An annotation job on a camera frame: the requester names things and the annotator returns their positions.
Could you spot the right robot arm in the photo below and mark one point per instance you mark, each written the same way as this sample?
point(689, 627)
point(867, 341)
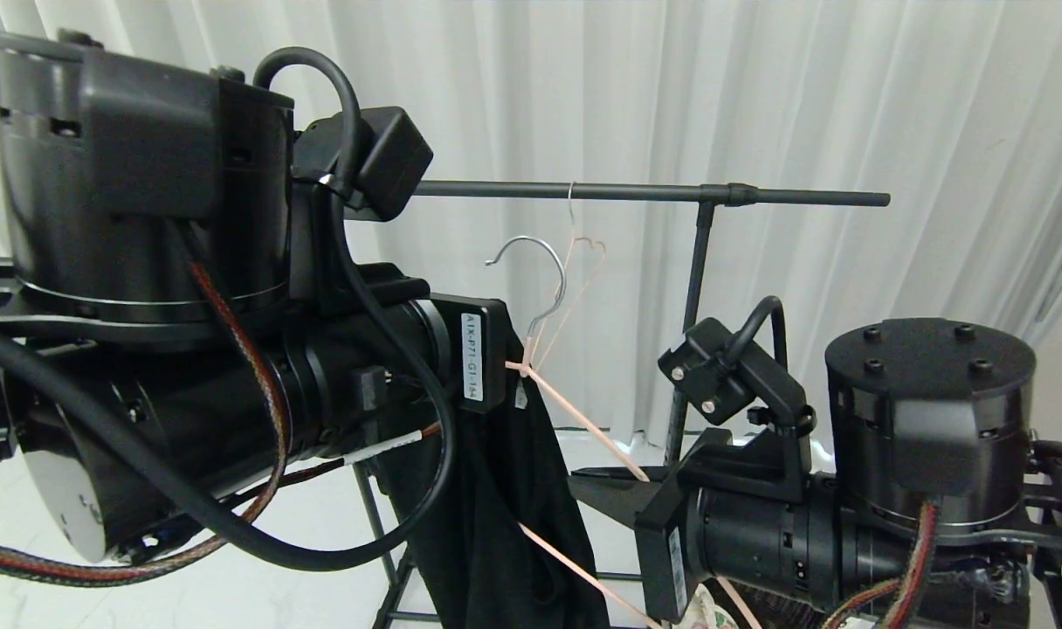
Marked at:
point(933, 411)

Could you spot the black garment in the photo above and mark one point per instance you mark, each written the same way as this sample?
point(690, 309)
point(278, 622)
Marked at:
point(496, 507)

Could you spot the pink clothes hanger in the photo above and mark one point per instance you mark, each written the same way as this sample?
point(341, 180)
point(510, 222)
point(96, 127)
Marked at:
point(588, 424)
point(572, 229)

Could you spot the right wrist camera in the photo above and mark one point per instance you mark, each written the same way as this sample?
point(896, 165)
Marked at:
point(706, 371)

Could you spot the white curtain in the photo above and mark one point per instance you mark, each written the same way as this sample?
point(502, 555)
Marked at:
point(758, 105)

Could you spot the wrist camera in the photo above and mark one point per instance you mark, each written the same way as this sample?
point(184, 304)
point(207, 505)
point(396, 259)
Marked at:
point(706, 371)
point(396, 162)

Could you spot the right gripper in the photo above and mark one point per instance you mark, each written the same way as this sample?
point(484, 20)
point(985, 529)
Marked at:
point(741, 542)

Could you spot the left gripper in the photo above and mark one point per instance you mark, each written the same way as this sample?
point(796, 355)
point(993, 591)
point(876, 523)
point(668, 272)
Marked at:
point(339, 393)

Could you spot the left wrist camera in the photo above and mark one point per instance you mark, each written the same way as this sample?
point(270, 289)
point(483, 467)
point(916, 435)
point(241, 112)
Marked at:
point(396, 162)

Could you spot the black clothes rack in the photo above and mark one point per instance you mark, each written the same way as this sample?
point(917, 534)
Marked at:
point(636, 191)

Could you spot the cream printed garment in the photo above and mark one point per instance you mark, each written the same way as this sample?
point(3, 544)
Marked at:
point(697, 611)

